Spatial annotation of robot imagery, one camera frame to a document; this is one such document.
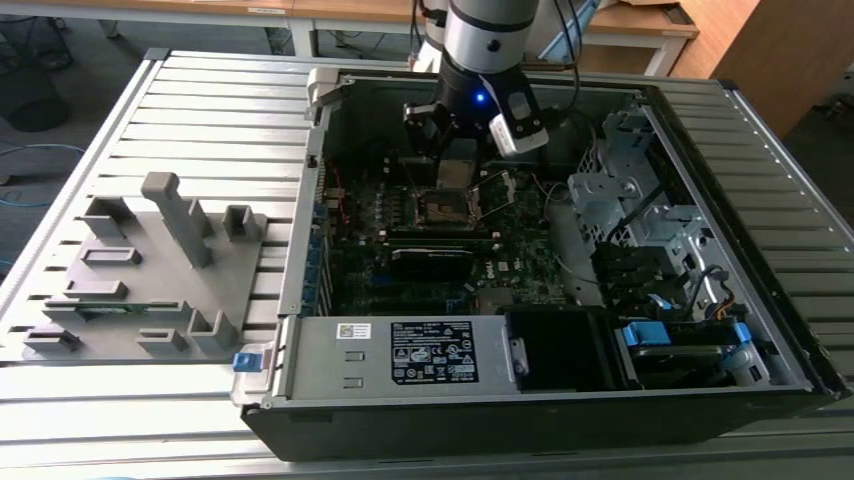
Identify wooden cabinet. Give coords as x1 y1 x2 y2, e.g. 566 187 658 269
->
673 0 854 136

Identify black disk wire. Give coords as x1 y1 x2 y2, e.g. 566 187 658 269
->
686 264 729 311

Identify CPU socket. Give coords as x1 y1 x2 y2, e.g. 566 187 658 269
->
414 187 483 227

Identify metal drive cage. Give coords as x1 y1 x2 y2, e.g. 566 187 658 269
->
566 107 736 311

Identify grey chipset heatsink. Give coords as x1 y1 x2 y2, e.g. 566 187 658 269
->
477 285 520 310

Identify grey case latch handle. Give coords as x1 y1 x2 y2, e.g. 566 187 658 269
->
305 67 342 121

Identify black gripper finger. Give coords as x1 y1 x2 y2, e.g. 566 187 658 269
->
402 102 443 164

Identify black open PC case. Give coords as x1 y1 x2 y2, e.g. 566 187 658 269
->
230 64 853 464

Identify grey power supply unit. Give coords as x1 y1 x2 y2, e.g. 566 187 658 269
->
270 314 520 401

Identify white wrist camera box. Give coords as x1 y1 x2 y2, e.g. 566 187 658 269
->
489 89 550 157

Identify green RAM stick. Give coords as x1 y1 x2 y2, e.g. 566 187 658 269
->
74 300 182 317

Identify blue disk carrier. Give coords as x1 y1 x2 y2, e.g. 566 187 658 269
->
617 319 760 390

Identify black cable bundle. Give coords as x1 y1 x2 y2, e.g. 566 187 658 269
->
590 242 693 304

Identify green motherboard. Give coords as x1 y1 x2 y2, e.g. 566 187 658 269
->
319 169 606 319

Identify black straight cable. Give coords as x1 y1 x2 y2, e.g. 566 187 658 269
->
600 182 669 251

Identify wooden desk white legs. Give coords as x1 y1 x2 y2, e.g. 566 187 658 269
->
293 0 702 76
0 0 299 39

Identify silver CPU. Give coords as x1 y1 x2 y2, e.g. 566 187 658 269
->
438 158 479 192

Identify grey parts rack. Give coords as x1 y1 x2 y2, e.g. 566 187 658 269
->
19 171 270 362

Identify black bag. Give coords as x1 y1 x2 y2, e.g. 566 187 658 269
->
7 69 72 132

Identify blue floor cable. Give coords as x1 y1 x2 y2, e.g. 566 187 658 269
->
0 142 89 209

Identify black looped cable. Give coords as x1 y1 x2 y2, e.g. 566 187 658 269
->
546 106 597 172

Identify coloured power wires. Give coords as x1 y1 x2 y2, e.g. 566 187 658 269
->
710 297 742 324

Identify metal socket cover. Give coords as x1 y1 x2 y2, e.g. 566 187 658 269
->
469 168 521 221

